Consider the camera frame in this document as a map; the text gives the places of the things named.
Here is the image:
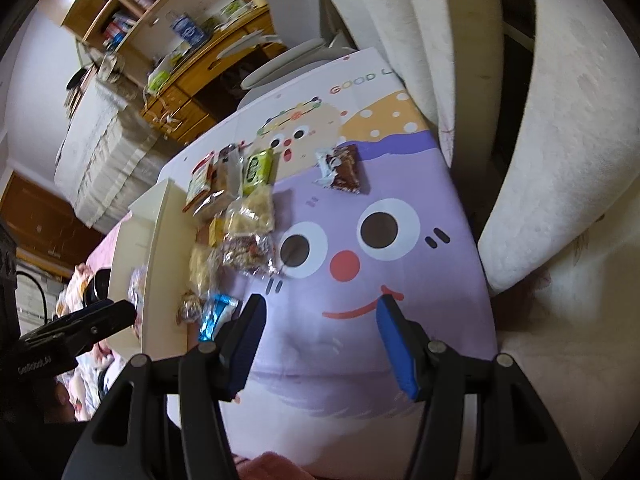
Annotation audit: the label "cartoon printed tablecloth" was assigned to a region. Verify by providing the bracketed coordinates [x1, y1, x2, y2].
[160, 49, 497, 479]

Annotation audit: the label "grey office chair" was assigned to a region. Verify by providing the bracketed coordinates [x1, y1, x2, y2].
[218, 0, 355, 108]

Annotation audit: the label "red white snack pack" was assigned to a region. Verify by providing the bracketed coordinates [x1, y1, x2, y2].
[182, 152, 215, 212]

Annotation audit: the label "brown white chocolate snack pack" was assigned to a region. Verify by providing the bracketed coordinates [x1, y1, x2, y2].
[316, 144, 360, 194]

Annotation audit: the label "blue paper gift bag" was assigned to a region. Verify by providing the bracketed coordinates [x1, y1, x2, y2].
[170, 14, 209, 48]

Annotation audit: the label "clear bag mixed nuts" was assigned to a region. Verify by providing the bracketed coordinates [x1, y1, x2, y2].
[221, 233, 278, 275]

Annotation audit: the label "green rice cracker pack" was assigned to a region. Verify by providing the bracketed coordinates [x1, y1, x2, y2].
[243, 148, 273, 196]

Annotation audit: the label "wooden bookshelf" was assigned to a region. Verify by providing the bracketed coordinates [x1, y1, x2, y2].
[60, 0, 271, 86]

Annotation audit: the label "white paper pastry bag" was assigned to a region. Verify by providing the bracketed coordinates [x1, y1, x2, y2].
[193, 143, 243, 223]

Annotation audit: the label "brown wooden door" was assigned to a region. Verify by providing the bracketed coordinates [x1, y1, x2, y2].
[1, 172, 104, 269]

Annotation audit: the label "cream plastic storage box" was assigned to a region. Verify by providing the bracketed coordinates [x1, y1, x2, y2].
[107, 179, 198, 360]

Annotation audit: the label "green tissue pack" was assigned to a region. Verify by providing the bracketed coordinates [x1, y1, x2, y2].
[145, 67, 170, 96]

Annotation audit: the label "blue foil snack pack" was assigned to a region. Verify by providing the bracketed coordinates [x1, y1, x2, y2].
[198, 292, 241, 342]

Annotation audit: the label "white curtain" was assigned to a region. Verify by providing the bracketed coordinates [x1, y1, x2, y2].
[332, 0, 639, 294]

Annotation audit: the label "wooden desk with drawers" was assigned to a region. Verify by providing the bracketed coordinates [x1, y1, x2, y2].
[140, 6, 285, 145]

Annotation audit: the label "white lace covered bed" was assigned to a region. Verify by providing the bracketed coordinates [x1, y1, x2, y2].
[54, 78, 180, 234]

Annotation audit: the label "clear bag yellow crackers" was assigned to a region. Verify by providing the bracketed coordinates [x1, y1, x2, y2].
[224, 184, 276, 236]

